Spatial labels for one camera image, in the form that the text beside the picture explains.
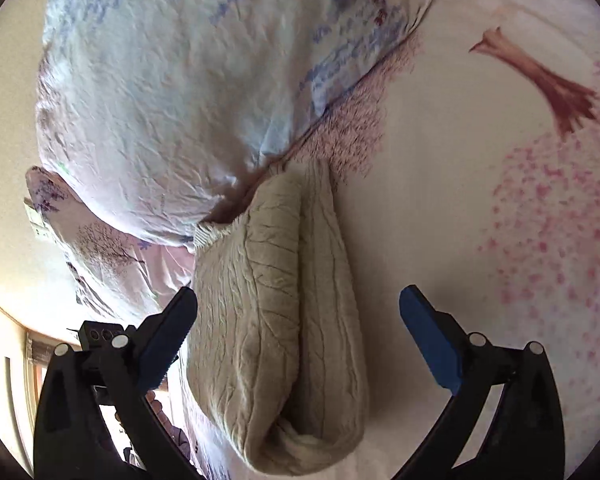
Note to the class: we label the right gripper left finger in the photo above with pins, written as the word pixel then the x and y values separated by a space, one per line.
pixel 94 420

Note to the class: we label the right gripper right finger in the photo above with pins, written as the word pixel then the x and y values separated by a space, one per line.
pixel 526 436

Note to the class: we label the beige cable-knit sweater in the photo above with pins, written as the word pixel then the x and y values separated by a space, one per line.
pixel 275 357

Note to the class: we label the person's left hand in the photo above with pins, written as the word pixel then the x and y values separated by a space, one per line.
pixel 159 402

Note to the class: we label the left floral pink pillow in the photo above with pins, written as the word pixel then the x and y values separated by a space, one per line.
pixel 121 277

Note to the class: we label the floral pink pillow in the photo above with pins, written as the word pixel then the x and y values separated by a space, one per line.
pixel 121 277
pixel 161 114

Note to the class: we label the pink floral bed sheet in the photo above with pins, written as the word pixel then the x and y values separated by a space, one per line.
pixel 468 164

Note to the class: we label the right floral pink pillow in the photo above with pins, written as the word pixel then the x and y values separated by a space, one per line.
pixel 161 114

